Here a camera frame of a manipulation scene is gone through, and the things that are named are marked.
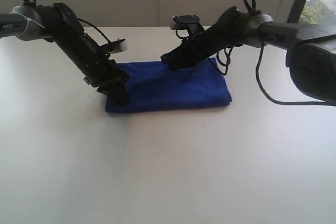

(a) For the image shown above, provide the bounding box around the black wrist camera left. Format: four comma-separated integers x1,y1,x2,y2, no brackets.
100,39,128,55

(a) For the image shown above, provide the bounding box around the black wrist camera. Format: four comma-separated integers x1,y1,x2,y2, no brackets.
170,15,205,41
100,39,128,55

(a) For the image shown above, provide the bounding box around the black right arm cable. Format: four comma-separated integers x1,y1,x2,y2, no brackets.
216,0,336,108

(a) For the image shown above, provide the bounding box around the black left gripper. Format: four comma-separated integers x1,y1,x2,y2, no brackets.
59,32,130,106

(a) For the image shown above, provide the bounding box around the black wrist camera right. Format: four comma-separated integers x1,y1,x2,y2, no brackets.
170,15,205,41

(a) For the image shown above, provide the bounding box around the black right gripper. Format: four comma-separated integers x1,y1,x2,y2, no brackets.
160,26,236,71

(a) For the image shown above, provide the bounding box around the blue towel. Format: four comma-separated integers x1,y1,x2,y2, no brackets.
105,58,232,114

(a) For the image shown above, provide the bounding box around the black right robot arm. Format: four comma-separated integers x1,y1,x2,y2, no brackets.
161,6,335,106

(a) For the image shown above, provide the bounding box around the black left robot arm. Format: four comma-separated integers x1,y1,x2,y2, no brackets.
1,3,130,106

